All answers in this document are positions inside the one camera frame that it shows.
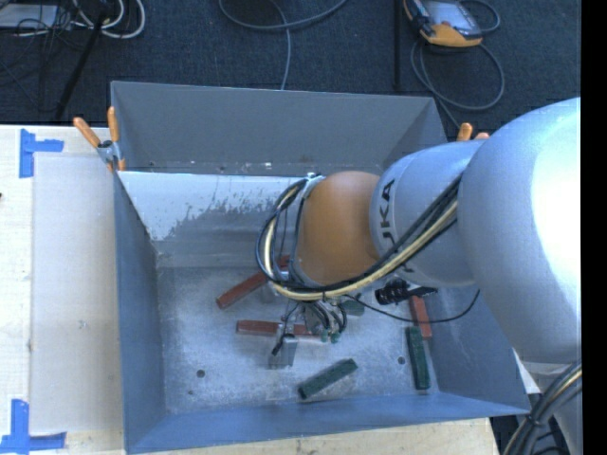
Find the black cylinder on white bracket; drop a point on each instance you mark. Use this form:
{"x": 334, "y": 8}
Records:
{"x": 392, "y": 294}

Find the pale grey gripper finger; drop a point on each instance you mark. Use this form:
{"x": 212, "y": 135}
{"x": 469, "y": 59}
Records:
{"x": 276, "y": 359}
{"x": 290, "y": 351}

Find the red-brown flat block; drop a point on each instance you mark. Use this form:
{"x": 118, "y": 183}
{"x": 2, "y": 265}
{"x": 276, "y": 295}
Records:
{"x": 239, "y": 292}
{"x": 421, "y": 318}
{"x": 256, "y": 327}

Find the pale wood flat board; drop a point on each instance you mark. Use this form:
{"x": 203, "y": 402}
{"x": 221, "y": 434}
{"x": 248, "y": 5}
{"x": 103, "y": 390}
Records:
{"x": 71, "y": 278}

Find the grey metal bin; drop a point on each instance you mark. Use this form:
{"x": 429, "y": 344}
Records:
{"x": 213, "y": 349}

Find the dark green flat block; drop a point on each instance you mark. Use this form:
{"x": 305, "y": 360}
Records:
{"x": 418, "y": 358}
{"x": 327, "y": 378}

